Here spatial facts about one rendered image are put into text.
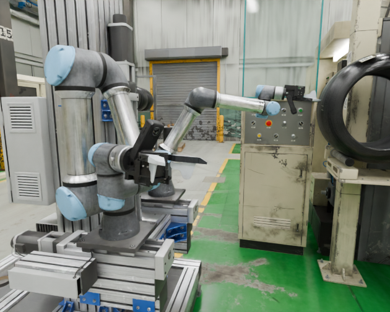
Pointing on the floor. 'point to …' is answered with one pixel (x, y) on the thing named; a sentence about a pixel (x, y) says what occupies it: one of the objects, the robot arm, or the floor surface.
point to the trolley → (147, 99)
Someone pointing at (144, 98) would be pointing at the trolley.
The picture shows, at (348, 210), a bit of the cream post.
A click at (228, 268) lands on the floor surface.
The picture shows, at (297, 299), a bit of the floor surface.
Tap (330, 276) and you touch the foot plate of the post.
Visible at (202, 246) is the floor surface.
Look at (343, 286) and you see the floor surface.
